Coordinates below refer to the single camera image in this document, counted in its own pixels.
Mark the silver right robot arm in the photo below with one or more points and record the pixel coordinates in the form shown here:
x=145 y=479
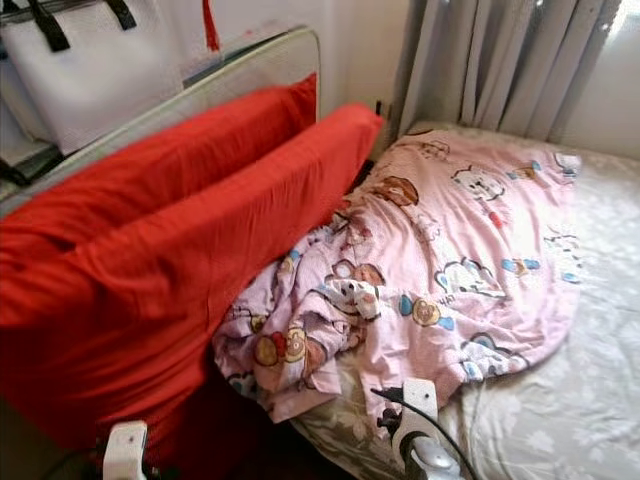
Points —
x=432 y=462

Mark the bed with grey floral sheet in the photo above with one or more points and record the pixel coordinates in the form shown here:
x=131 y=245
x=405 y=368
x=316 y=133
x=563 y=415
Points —
x=570 y=420

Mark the pink cartoon print blanket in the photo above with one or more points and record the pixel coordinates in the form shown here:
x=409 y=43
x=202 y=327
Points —
x=450 y=230

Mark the long red cushion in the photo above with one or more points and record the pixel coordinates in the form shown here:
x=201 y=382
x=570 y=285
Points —
x=140 y=300
x=160 y=185

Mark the grey pleated curtain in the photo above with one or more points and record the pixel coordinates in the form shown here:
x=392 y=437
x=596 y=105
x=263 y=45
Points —
x=500 y=60

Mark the red hanging tassel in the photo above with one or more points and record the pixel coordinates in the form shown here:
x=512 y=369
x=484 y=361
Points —
x=209 y=28

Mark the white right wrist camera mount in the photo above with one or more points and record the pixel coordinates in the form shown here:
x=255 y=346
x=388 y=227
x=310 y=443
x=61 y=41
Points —
x=418 y=405

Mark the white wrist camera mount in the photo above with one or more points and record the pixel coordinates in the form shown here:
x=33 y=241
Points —
x=418 y=405
x=125 y=452

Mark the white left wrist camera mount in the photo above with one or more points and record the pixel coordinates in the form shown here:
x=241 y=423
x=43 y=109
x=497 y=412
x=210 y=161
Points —
x=125 y=452

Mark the black wall socket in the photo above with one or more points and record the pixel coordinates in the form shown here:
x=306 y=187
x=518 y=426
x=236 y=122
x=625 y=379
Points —
x=379 y=107

